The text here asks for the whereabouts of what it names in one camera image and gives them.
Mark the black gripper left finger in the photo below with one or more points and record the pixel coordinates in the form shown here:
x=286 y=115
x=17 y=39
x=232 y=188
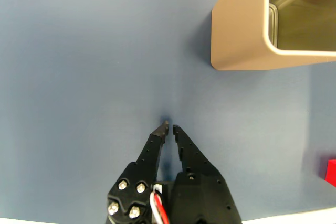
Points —
x=134 y=176

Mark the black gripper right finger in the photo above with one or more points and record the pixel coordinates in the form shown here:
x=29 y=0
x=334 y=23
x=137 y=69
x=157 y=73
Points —
x=202 y=190

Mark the red cube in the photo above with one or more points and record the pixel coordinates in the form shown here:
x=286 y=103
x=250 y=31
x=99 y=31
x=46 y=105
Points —
x=331 y=171

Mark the square metal tin container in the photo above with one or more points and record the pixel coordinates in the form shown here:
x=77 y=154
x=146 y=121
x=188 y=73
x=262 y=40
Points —
x=241 y=24

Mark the blue-grey table mat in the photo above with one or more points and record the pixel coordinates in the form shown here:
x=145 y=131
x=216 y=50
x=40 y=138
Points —
x=78 y=77

